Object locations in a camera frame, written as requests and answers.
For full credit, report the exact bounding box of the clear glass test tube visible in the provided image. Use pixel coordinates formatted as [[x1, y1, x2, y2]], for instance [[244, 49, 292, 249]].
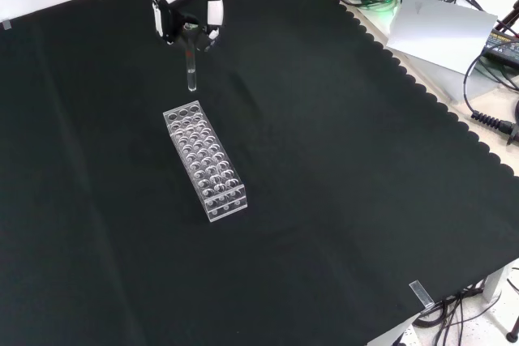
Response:
[[182, 23, 199, 93]]

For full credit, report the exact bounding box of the clear acrylic test tube rack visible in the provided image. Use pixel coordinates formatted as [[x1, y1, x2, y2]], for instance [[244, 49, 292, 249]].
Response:
[[161, 100, 249, 224]]

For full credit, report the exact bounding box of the black bench cloth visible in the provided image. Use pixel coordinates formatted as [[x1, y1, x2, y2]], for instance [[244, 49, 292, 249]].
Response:
[[0, 0, 519, 346]]

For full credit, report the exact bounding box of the pale white board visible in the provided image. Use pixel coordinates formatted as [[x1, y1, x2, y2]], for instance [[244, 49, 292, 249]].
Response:
[[384, 0, 499, 76]]

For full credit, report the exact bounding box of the black power adapter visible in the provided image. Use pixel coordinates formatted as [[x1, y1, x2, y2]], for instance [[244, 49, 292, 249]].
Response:
[[481, 31, 519, 64]]

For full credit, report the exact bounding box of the black tripod leg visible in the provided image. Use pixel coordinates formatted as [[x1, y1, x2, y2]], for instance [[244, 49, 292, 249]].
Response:
[[495, 0, 519, 36]]

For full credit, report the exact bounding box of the clear tape strip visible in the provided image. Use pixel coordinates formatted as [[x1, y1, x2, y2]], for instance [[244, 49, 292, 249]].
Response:
[[409, 280, 435, 310]]

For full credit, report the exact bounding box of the white bench leg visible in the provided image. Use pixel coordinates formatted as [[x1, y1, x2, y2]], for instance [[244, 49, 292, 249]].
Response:
[[481, 269, 504, 303]]

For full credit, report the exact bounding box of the black tripod foot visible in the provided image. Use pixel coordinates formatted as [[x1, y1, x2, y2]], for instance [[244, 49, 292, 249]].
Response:
[[504, 267, 519, 342]]

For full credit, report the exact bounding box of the black cable with ribbed plug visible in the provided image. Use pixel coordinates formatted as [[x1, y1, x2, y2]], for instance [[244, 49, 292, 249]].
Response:
[[461, 53, 519, 145]]

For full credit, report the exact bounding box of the black cable bundle under bench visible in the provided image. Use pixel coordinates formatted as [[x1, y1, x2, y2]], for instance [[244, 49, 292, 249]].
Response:
[[412, 285, 490, 346]]

